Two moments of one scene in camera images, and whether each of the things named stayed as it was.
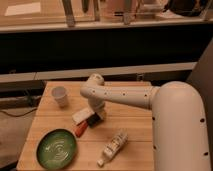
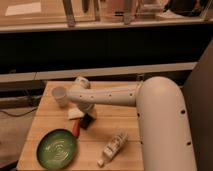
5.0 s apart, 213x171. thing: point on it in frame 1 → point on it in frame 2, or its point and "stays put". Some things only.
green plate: [56, 148] stays put
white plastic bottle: [114, 145] stays put
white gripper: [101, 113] → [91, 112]
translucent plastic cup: [59, 94] stays put
